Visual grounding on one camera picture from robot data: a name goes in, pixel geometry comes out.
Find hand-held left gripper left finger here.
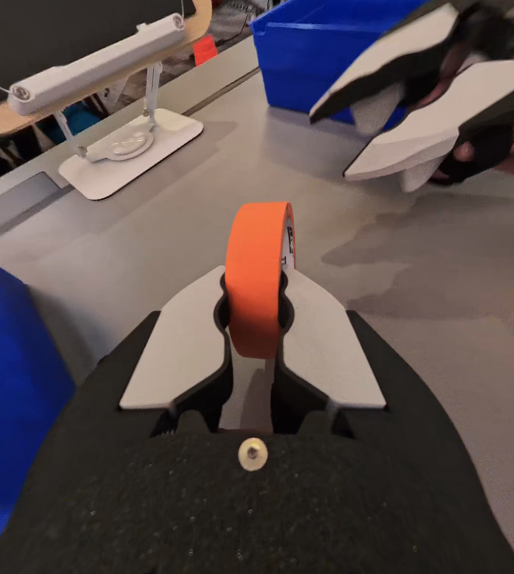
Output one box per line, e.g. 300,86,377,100
119,265,234,411

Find blue plastic bin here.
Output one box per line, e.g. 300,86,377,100
0,244,77,567
250,0,430,127

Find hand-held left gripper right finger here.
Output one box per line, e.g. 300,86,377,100
271,269,388,411

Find orange traffic cone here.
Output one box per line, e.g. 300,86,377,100
193,35,218,68

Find white folding stand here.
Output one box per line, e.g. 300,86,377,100
7,13,205,201

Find orange tape roll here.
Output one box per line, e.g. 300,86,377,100
225,202,297,360

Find teal storage crate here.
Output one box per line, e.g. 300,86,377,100
42,102,103,144

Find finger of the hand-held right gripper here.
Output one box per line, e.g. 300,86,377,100
309,4,460,125
342,59,514,182

